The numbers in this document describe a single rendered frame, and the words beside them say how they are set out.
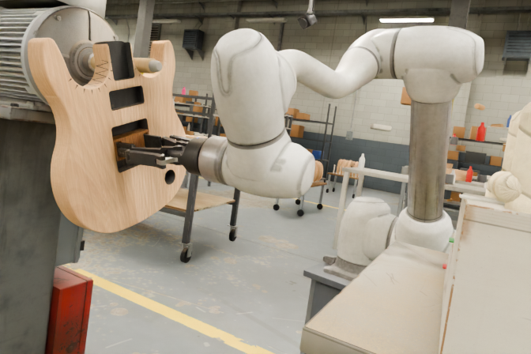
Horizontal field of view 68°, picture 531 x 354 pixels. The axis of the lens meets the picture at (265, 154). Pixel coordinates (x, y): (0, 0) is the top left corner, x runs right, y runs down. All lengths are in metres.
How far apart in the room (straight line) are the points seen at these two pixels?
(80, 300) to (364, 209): 0.93
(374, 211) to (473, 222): 0.94
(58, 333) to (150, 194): 0.58
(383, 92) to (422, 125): 10.93
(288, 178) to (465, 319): 0.33
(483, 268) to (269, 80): 0.36
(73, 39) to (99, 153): 0.31
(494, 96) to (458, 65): 10.73
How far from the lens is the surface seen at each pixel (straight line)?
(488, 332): 0.46
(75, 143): 0.82
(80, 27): 1.06
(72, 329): 1.42
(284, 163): 0.65
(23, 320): 1.34
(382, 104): 11.99
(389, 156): 11.82
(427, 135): 1.13
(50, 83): 0.79
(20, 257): 1.25
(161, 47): 0.98
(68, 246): 1.37
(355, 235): 1.37
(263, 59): 0.59
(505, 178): 0.45
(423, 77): 1.06
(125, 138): 0.89
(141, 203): 0.96
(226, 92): 0.60
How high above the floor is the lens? 1.14
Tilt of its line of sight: 3 degrees down
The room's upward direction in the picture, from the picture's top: 8 degrees clockwise
